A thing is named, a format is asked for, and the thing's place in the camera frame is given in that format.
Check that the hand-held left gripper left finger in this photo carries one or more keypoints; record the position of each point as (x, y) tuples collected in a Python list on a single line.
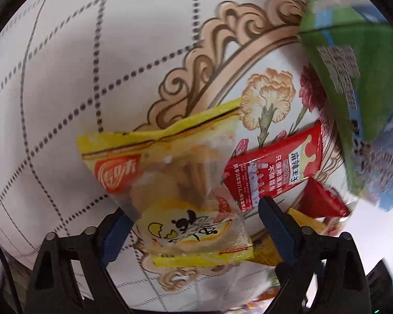
[(115, 237)]

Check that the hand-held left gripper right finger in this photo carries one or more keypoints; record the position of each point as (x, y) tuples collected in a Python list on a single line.
[(279, 232)]

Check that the red triangular snack packet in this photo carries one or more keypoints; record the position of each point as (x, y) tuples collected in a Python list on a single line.
[(321, 199)]

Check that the yellow snack packet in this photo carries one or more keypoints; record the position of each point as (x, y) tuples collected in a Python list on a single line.
[(170, 176)]

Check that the green blue milk carton box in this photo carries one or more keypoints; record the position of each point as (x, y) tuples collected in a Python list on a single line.
[(347, 72)]

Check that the orange snack packet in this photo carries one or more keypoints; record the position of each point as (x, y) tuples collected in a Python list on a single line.
[(265, 250)]

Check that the red rectangular snack packet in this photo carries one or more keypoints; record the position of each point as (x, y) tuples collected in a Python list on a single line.
[(275, 166)]

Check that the floral printed tablecloth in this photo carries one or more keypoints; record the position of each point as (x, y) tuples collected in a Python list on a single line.
[(101, 72)]

